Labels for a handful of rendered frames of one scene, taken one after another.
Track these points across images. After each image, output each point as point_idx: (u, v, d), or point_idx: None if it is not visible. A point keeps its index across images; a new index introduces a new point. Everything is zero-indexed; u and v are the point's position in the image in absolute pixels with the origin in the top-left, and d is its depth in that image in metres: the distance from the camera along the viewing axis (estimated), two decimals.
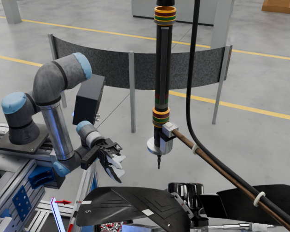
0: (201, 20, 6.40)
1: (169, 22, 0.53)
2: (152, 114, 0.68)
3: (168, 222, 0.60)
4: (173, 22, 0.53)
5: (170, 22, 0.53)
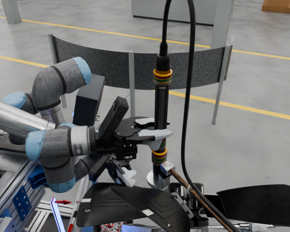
0: (201, 20, 6.40)
1: (166, 84, 0.61)
2: (151, 153, 0.76)
3: (168, 222, 0.60)
4: (169, 83, 0.61)
5: (167, 83, 0.61)
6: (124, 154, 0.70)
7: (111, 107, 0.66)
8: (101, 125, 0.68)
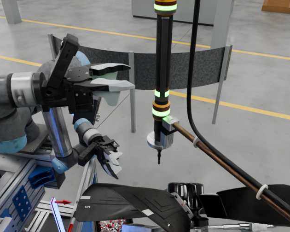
0: (201, 20, 6.40)
1: (170, 12, 0.52)
2: (152, 107, 0.67)
3: (168, 222, 0.60)
4: (173, 12, 0.52)
5: (171, 11, 0.52)
6: (79, 107, 0.60)
7: (60, 46, 0.55)
8: (50, 71, 0.58)
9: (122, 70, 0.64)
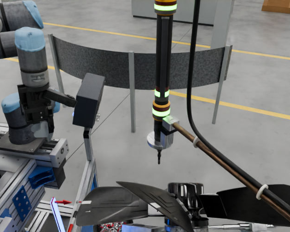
0: (201, 20, 6.40)
1: (170, 12, 0.52)
2: (152, 107, 0.67)
3: (92, 210, 0.87)
4: (173, 12, 0.52)
5: (171, 11, 0.52)
6: None
7: None
8: None
9: None
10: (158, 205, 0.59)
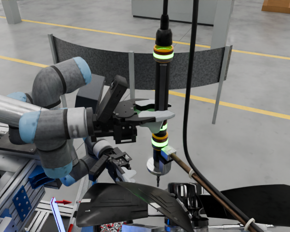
0: (201, 20, 6.40)
1: (167, 60, 0.58)
2: None
3: (91, 209, 0.87)
4: (171, 59, 0.58)
5: (168, 59, 0.58)
6: (124, 137, 0.67)
7: (109, 86, 0.62)
8: (99, 107, 0.65)
9: None
10: (158, 205, 0.59)
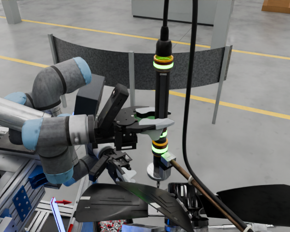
0: (201, 20, 6.40)
1: (167, 70, 0.59)
2: (152, 144, 0.74)
3: (91, 206, 0.86)
4: (170, 69, 0.59)
5: (168, 69, 0.59)
6: (124, 144, 0.69)
7: (111, 94, 0.64)
8: (101, 114, 0.66)
9: None
10: (158, 205, 0.59)
